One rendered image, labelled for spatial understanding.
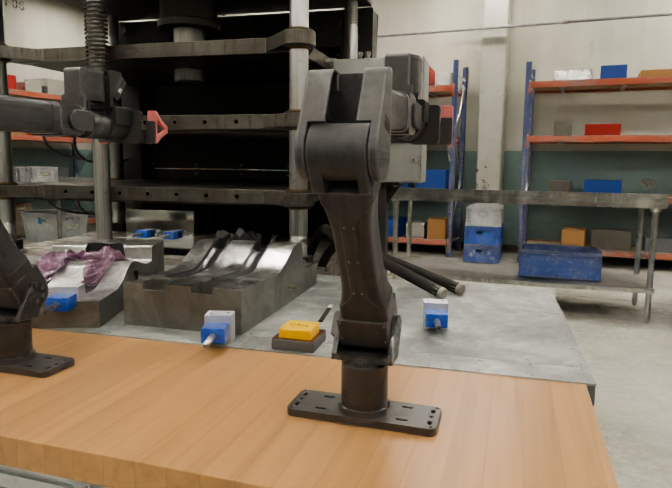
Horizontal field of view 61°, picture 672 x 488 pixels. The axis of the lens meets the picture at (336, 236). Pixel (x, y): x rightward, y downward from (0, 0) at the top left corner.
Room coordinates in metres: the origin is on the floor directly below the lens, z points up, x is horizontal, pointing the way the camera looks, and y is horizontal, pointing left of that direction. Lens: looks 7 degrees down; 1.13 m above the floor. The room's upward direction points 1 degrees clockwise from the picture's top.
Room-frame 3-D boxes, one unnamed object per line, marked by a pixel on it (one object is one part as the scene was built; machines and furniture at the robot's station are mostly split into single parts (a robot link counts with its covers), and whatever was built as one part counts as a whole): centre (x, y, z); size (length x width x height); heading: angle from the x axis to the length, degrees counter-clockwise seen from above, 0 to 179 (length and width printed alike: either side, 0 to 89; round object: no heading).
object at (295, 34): (2.35, 0.58, 1.45); 1.29 x 0.82 x 0.19; 75
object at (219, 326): (1.00, 0.22, 0.83); 0.13 x 0.05 x 0.05; 179
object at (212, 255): (1.34, 0.26, 0.92); 0.35 x 0.16 x 0.09; 165
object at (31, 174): (6.28, 3.27, 0.96); 0.41 x 0.31 x 0.17; 56
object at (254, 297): (1.35, 0.24, 0.87); 0.50 x 0.26 x 0.14; 165
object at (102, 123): (1.12, 0.47, 1.21); 0.07 x 0.06 x 0.07; 163
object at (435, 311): (1.11, -0.20, 0.83); 0.13 x 0.05 x 0.05; 174
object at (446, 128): (1.06, -0.17, 1.20); 0.09 x 0.07 x 0.07; 163
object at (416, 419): (0.74, -0.04, 0.84); 0.20 x 0.07 x 0.08; 73
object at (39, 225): (6.12, 3.01, 0.42); 0.60 x 0.42 x 0.33; 61
